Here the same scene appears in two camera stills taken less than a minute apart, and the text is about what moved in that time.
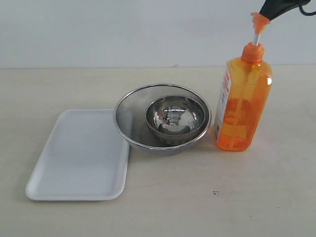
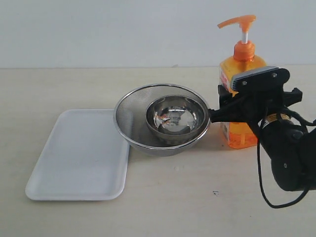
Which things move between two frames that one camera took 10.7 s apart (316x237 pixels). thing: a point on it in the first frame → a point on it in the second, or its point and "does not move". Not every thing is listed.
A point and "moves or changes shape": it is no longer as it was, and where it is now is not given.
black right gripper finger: x=270 y=9 → x=251 y=107
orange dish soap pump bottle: x=243 y=101 moves or changes shape
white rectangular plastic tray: x=84 y=158 does not move
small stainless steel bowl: x=175 y=117 does not move
